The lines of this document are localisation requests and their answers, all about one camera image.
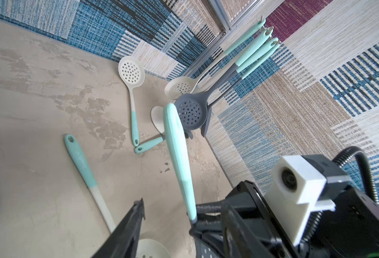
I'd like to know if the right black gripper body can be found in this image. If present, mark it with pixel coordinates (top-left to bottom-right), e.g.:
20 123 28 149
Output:
189 181 300 258

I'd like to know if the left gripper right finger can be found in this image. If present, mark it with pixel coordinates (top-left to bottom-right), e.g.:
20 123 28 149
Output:
221 201 264 258

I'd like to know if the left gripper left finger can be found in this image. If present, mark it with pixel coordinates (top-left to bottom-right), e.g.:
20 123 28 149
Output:
92 198 145 258

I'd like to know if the white skimmer front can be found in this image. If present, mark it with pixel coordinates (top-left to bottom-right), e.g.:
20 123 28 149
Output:
64 134 171 258

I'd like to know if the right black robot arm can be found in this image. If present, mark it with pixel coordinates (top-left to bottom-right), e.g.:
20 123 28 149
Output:
189 181 379 258

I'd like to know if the grey skimmer by white stand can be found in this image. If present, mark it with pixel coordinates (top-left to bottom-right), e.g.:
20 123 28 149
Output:
135 131 193 154

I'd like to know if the white utensil rack stand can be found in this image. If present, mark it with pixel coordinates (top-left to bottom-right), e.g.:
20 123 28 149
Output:
150 19 274 136

